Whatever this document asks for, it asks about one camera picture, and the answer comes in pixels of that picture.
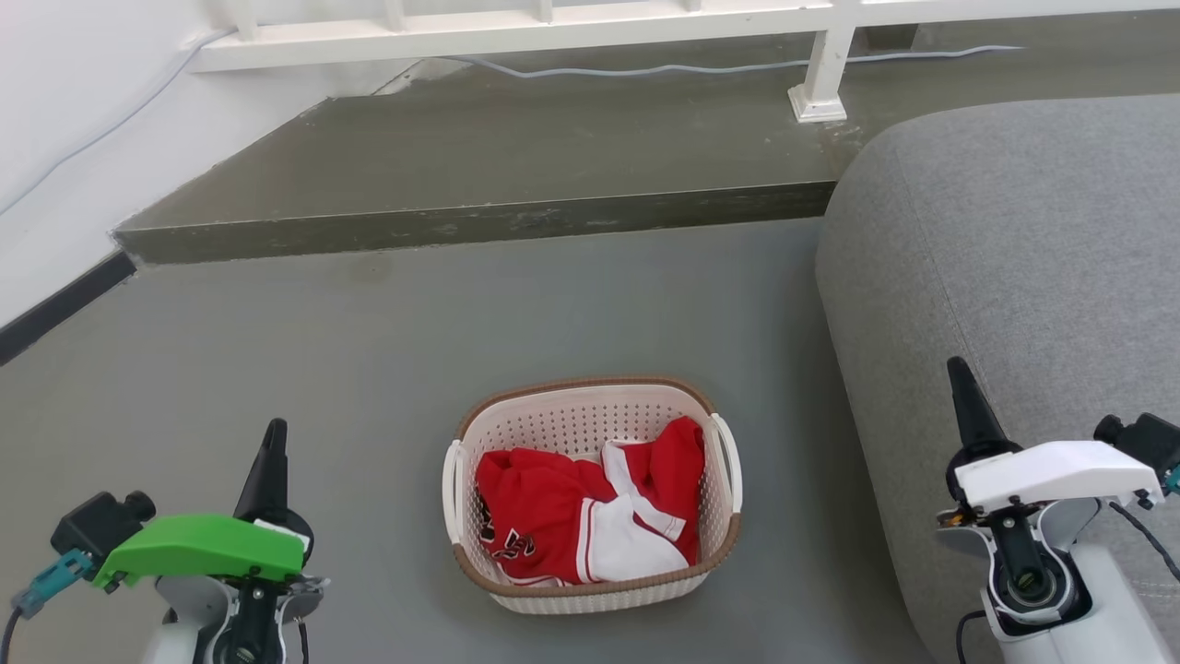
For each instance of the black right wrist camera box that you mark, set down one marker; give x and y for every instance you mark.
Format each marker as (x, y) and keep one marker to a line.
(1143, 438)

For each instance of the white wooden railing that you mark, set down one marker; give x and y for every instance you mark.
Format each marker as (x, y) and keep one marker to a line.
(553, 37)

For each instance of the raised concrete step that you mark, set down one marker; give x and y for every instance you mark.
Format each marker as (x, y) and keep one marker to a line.
(507, 157)

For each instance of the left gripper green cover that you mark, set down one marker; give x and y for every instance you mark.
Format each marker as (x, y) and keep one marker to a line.
(203, 549)

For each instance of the red and white jersey clothing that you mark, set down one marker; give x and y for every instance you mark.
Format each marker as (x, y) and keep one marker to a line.
(535, 498)

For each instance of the white perforated plastic laundry basket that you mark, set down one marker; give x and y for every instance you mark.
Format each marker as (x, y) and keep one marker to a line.
(590, 415)

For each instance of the black baseboard strip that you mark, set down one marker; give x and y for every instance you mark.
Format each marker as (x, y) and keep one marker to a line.
(64, 304)

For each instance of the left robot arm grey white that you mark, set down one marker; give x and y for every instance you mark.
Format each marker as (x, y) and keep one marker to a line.
(184, 609)

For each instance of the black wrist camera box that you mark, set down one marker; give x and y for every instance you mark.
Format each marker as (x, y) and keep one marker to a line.
(1143, 438)
(92, 526)

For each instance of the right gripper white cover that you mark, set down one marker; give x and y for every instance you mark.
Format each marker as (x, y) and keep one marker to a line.
(1051, 475)

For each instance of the grey fabric sofa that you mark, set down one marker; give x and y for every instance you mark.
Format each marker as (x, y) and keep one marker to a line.
(1014, 231)

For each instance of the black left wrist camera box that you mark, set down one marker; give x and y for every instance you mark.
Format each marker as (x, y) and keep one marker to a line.
(92, 526)

